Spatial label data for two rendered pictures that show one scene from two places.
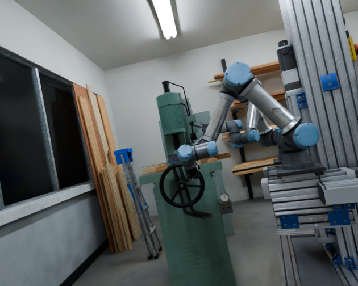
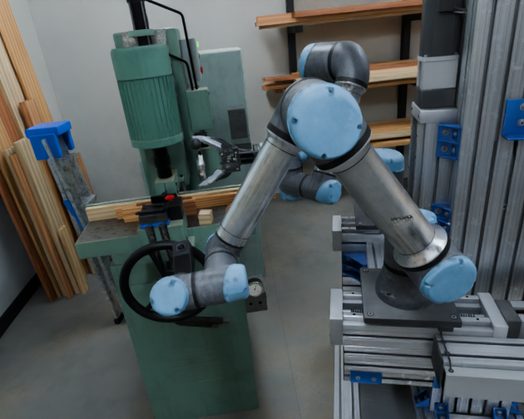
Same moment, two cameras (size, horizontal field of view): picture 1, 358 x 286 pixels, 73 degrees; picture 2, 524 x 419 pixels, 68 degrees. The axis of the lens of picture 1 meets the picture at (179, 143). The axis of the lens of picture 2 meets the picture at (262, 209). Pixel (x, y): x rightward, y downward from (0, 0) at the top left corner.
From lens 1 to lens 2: 0.69 m
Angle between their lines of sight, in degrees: 27
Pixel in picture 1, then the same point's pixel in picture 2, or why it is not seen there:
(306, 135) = (449, 285)
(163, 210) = not seen: hidden behind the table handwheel
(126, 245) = (76, 287)
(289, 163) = (393, 292)
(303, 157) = not seen: hidden behind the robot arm
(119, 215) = (56, 239)
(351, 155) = (504, 267)
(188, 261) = (180, 377)
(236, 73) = (323, 125)
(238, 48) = not seen: outside the picture
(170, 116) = (145, 106)
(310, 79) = (483, 101)
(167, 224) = (142, 325)
